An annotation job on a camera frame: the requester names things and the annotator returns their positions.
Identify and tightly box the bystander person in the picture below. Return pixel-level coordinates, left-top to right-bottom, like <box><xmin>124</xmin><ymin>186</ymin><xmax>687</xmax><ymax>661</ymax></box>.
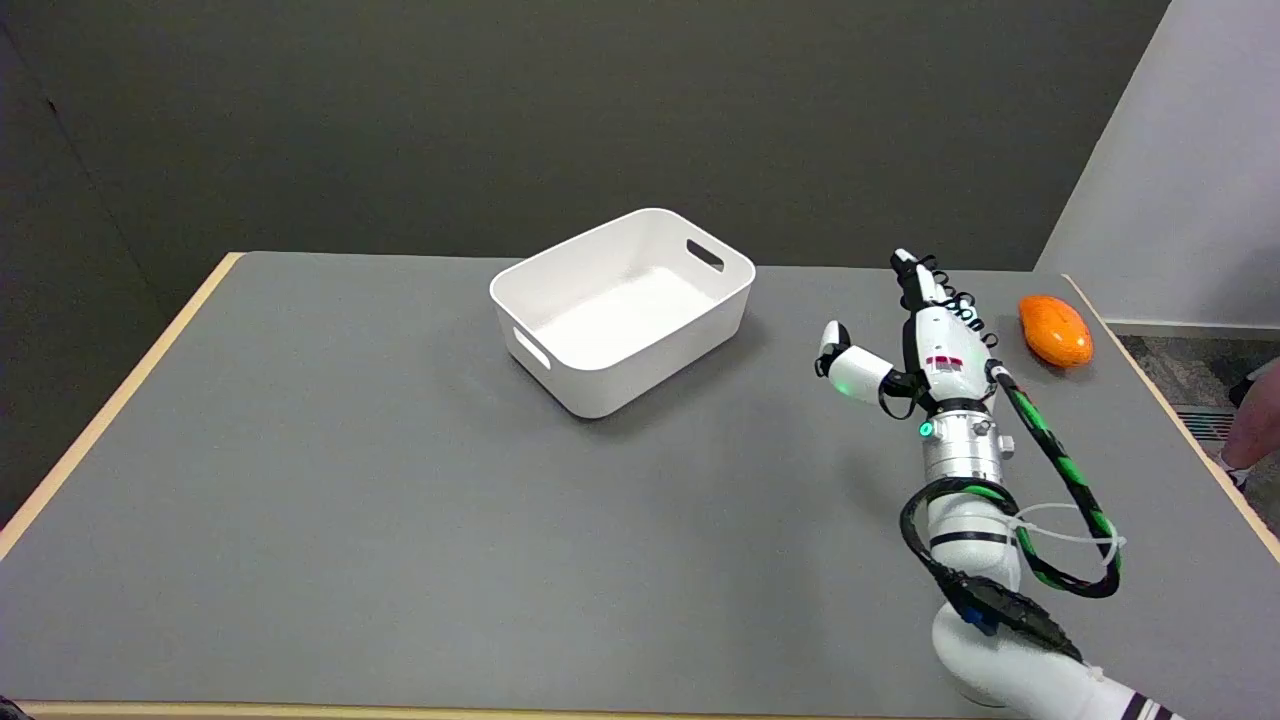
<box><xmin>1216</xmin><ymin>356</ymin><xmax>1280</xmax><ymax>493</ymax></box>

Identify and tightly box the metal floor vent grille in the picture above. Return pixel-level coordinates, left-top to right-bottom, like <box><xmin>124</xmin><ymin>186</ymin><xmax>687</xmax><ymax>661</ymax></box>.
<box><xmin>1174</xmin><ymin>404</ymin><xmax>1237</xmax><ymax>443</ymax></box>

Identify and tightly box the green black braided cable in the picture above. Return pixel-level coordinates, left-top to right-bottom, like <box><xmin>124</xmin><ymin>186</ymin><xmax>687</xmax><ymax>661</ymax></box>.
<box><xmin>988</xmin><ymin>362</ymin><xmax>1125</xmax><ymax>599</ymax></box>

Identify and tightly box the black sheathed cable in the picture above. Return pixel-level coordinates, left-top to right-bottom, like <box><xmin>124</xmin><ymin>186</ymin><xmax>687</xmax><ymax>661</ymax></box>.
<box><xmin>899</xmin><ymin>478</ymin><xmax>1085</xmax><ymax>663</ymax></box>

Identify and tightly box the orange mango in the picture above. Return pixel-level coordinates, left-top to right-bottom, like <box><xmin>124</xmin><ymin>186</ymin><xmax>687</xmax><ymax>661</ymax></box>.
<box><xmin>1018</xmin><ymin>294</ymin><xmax>1095</xmax><ymax>369</ymax></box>

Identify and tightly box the white plastic storage bin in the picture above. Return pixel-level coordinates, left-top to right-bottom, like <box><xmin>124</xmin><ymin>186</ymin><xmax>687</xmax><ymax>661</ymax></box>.
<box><xmin>488</xmin><ymin>207</ymin><xmax>757</xmax><ymax>420</ymax></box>

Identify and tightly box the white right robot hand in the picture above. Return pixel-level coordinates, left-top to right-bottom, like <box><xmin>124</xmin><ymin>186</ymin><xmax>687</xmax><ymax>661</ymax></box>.
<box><xmin>814</xmin><ymin>248</ymin><xmax>1004</xmax><ymax>419</ymax></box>

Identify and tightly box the white cable tie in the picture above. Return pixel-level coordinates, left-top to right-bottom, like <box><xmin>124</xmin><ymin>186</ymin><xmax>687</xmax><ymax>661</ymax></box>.
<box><xmin>1008</xmin><ymin>504</ymin><xmax>1129</xmax><ymax>551</ymax></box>

